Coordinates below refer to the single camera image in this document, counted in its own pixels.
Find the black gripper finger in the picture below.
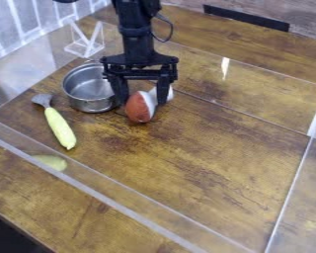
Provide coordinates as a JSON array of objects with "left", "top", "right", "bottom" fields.
[
  {"left": 156, "top": 76, "right": 169, "bottom": 105},
  {"left": 109, "top": 76, "right": 129, "bottom": 105}
]

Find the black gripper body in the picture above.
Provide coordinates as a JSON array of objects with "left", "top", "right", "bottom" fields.
[{"left": 100, "top": 26, "right": 179, "bottom": 83}]

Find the silver metal pot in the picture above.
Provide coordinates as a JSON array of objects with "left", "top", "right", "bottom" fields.
[{"left": 61, "top": 62, "right": 118, "bottom": 113}]

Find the red and white toy mushroom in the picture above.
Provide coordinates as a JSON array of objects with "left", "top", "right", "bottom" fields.
[{"left": 125, "top": 88, "right": 159, "bottom": 124}]

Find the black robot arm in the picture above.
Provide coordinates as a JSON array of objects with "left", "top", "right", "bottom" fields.
[{"left": 100, "top": 0, "right": 179, "bottom": 105}]

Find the yellow toy corn cob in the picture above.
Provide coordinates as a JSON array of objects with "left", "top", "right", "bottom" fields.
[{"left": 32, "top": 94, "right": 76, "bottom": 150}]

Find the black strip on table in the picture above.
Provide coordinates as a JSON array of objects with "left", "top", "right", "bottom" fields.
[{"left": 203, "top": 4, "right": 289, "bottom": 32}]

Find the clear acrylic front barrier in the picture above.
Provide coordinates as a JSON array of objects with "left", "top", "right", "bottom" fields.
[{"left": 0, "top": 123, "right": 255, "bottom": 253}]

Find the clear acrylic barrier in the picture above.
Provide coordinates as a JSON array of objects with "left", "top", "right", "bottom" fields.
[
  {"left": 0, "top": 123, "right": 255, "bottom": 253},
  {"left": 264, "top": 113, "right": 316, "bottom": 253}
]

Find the clear acrylic right barrier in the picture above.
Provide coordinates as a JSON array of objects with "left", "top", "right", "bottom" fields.
[{"left": 264, "top": 113, "right": 316, "bottom": 253}]

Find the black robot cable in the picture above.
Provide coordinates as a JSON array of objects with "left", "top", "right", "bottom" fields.
[{"left": 151, "top": 13, "right": 175, "bottom": 43}]

